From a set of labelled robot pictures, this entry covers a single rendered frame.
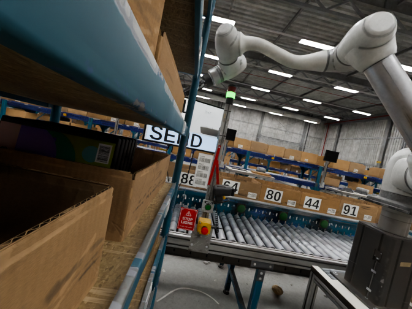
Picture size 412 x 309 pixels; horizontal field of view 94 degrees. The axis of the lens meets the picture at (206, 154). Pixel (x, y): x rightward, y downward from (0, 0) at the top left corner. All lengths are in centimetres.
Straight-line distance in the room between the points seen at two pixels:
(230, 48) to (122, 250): 90
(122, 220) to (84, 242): 12
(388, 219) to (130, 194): 116
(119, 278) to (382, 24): 102
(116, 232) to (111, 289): 9
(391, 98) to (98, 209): 101
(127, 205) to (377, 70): 98
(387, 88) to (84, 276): 103
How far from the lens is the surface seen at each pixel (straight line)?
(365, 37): 100
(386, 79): 103
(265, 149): 665
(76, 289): 22
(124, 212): 30
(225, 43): 100
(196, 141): 118
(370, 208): 247
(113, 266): 28
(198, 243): 125
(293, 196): 200
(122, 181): 29
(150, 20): 19
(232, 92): 115
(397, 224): 126
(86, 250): 20
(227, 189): 109
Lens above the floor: 130
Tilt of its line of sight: 3 degrees down
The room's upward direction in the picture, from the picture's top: 12 degrees clockwise
